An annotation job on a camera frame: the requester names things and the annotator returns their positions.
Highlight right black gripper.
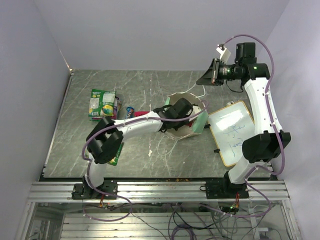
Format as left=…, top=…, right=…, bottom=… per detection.
left=196, top=58, right=241, bottom=87

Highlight green printed paper bag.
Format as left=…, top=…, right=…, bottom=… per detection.
left=157, top=84, right=209, bottom=156

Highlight red snack packet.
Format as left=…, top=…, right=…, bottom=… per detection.
left=134, top=111, right=149, bottom=119

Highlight blue snack packet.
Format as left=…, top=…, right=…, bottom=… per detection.
left=125, top=106, right=135, bottom=120

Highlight green yellow snack box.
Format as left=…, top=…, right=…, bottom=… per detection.
left=88, top=89, right=116, bottom=117

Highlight green Fox's candy packet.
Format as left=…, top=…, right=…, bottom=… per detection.
left=108, top=142, right=124, bottom=166

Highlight green snack packet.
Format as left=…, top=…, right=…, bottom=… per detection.
left=88, top=96, right=122, bottom=121

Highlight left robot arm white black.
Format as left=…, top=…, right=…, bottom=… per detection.
left=81, top=97, right=201, bottom=199

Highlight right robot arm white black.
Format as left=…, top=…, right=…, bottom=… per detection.
left=196, top=42, right=291, bottom=199

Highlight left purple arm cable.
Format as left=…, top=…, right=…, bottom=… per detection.
left=81, top=100, right=210, bottom=222

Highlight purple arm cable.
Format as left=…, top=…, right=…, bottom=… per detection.
left=81, top=100, right=210, bottom=222
left=222, top=34, right=286, bottom=218

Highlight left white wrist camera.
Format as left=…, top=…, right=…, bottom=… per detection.
left=190, top=105, right=202, bottom=116

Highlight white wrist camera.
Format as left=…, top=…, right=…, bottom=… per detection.
left=216, top=44, right=231, bottom=64
left=190, top=105, right=202, bottom=116

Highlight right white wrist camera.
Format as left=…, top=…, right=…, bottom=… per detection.
left=216, top=44, right=231, bottom=64

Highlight white whiteboard wooden frame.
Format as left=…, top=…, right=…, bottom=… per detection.
left=207, top=100, right=255, bottom=167

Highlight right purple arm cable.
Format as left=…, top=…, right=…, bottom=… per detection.
left=222, top=34, right=286, bottom=218

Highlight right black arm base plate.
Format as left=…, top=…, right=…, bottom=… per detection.
left=199, top=178, right=249, bottom=199

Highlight loose cables under table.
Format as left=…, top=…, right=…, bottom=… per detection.
left=82, top=191, right=276, bottom=240

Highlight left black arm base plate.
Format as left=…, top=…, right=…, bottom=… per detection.
left=71, top=180, right=118, bottom=200

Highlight aluminium extrusion rail frame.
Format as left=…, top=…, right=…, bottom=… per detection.
left=15, top=180, right=302, bottom=240

